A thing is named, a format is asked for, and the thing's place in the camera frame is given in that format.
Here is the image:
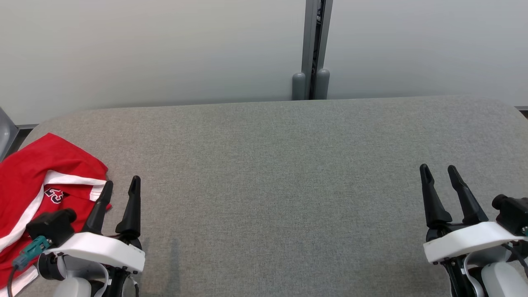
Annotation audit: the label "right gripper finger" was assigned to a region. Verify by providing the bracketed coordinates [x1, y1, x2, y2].
[448, 165, 489, 226]
[420, 164, 453, 229]

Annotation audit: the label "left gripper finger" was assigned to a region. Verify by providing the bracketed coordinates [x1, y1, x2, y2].
[82, 180, 114, 236]
[115, 175, 141, 240]

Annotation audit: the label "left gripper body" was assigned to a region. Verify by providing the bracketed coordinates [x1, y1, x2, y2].
[43, 231, 146, 297]

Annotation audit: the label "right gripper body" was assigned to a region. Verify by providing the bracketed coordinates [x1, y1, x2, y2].
[422, 222, 525, 297]

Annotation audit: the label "red shorts with white stripes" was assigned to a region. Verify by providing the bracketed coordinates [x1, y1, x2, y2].
[0, 170, 113, 297]

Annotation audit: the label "red Bulls 23 jersey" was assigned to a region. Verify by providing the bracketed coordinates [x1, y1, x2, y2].
[0, 133, 108, 244]

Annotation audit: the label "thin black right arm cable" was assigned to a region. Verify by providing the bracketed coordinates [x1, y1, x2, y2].
[501, 243, 528, 279]

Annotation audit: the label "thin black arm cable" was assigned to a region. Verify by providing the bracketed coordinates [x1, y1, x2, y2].
[501, 243, 528, 279]
[6, 265, 19, 297]

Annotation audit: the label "teal cable connector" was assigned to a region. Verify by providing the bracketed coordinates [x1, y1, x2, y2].
[12, 236, 52, 271]

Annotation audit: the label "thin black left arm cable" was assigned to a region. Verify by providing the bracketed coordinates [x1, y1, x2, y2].
[6, 265, 19, 297]

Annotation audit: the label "grey rounded post cap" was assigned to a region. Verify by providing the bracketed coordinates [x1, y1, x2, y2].
[316, 68, 331, 100]
[292, 72, 307, 101]

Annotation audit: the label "grey metal partition post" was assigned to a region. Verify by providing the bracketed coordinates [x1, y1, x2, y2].
[292, 0, 334, 101]

